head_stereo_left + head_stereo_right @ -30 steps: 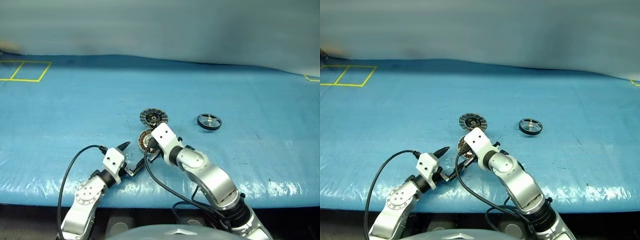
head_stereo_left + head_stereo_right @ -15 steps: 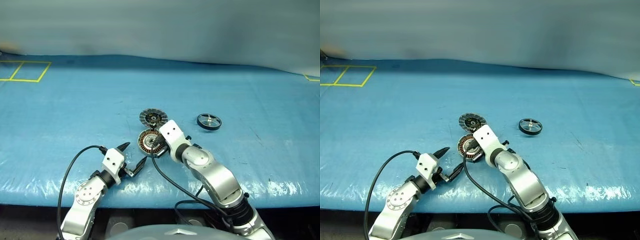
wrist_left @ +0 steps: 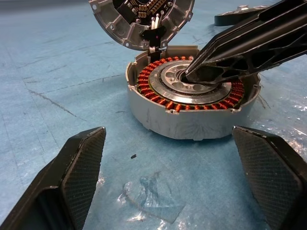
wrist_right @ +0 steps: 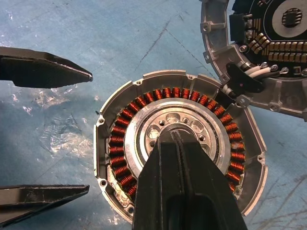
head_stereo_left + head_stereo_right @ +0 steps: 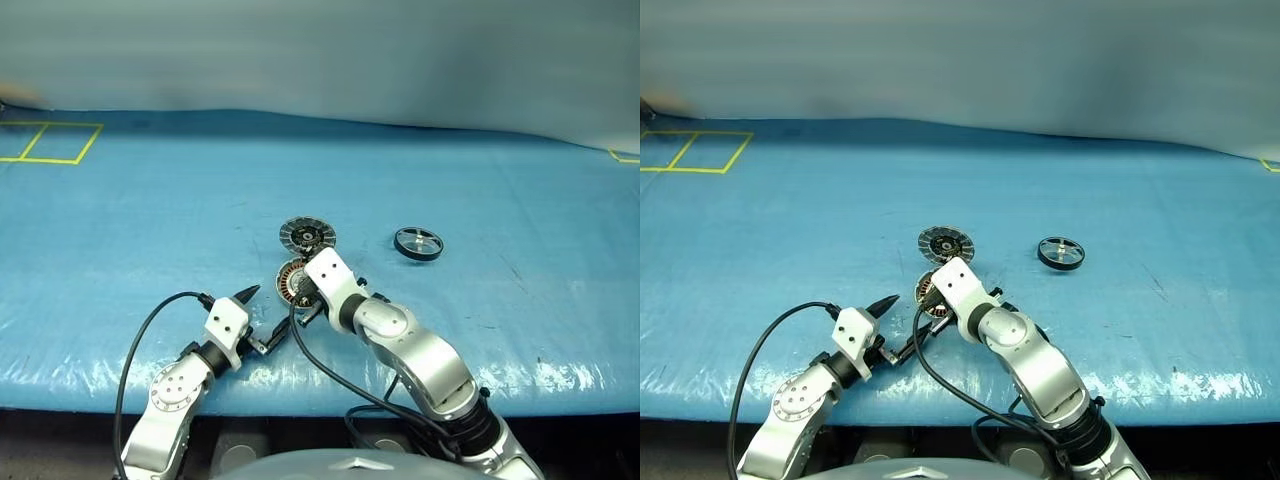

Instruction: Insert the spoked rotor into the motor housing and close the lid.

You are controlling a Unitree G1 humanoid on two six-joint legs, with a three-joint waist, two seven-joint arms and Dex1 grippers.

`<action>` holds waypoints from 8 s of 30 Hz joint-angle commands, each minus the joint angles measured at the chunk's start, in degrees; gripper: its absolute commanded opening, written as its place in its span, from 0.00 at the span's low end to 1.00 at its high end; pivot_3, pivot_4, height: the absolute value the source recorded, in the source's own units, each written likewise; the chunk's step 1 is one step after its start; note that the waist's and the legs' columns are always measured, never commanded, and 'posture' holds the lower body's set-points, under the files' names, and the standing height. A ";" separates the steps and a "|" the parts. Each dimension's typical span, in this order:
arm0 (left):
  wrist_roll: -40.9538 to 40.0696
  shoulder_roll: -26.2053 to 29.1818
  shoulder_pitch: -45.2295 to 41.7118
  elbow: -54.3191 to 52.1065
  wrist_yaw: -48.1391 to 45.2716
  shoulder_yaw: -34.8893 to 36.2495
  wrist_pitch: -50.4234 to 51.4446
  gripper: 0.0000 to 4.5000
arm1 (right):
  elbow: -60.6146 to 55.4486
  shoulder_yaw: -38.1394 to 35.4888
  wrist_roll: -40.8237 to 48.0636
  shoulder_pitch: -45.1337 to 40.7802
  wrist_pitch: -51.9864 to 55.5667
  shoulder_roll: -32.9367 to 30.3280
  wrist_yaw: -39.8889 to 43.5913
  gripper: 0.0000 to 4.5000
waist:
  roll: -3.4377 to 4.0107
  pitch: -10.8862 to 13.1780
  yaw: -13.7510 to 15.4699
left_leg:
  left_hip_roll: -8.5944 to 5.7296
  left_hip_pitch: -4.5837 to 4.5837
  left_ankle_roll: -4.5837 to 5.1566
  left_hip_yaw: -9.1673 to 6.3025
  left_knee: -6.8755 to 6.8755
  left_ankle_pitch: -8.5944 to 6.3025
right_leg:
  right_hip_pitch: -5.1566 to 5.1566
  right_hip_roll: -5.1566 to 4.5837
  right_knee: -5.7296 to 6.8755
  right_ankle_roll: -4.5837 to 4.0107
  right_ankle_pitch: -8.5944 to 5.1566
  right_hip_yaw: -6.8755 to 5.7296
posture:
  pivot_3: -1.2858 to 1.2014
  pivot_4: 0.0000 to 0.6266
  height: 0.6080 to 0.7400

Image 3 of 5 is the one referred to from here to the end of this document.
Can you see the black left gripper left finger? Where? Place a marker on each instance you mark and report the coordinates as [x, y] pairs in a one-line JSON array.
[[79, 172]]

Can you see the grey round housing lid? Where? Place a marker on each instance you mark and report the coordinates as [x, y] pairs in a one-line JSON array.
[[115, 21]]

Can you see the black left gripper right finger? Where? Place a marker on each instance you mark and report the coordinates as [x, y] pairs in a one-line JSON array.
[[271, 172]]

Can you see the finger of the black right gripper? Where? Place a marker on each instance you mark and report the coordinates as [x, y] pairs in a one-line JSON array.
[[263, 31], [271, 56]]

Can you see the grey round motor housing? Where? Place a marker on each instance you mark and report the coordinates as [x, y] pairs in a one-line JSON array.
[[192, 127]]

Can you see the black spoked rotor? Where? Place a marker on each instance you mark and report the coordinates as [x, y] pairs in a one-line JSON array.
[[225, 20]]

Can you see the clear plastic tape piece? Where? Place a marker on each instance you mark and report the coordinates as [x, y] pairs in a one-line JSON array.
[[153, 201]]

